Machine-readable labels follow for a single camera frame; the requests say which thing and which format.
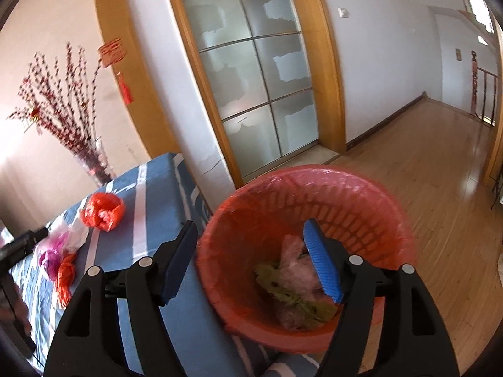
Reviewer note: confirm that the grey plastic lattice wastebasket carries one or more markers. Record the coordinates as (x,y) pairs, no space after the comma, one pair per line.
(346,208)

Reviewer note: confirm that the orange red twisted plastic bag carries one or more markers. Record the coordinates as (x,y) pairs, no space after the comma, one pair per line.
(66,277)

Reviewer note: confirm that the red berry branches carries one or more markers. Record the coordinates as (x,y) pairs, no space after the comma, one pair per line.
(66,118)

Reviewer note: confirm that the green plastic bag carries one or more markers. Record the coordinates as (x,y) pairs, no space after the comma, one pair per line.
(283,286)

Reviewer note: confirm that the clear glass vase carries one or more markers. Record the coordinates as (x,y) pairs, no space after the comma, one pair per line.
(96,165)

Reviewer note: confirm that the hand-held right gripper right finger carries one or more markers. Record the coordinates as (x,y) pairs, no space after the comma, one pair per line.
(324,267)

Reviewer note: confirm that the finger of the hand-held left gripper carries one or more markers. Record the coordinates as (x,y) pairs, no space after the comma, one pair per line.
(23,245)

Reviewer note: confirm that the frosted glass sliding door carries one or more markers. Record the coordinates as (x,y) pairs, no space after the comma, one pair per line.
(243,74)

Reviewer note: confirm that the purple plastic bag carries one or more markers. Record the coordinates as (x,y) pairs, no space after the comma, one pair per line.
(51,259)

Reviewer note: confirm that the blue white striped tablecloth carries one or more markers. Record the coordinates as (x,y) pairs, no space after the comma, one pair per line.
(149,204)

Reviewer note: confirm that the red hanging knot ornament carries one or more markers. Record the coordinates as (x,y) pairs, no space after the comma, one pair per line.
(112,53)

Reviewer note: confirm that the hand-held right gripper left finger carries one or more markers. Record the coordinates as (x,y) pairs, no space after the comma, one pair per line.
(179,267)

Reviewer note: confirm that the wooden stair railing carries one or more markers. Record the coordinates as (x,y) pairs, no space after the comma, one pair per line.
(475,82)

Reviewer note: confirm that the small white light switch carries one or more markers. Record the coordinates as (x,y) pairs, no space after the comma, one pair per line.
(343,11)

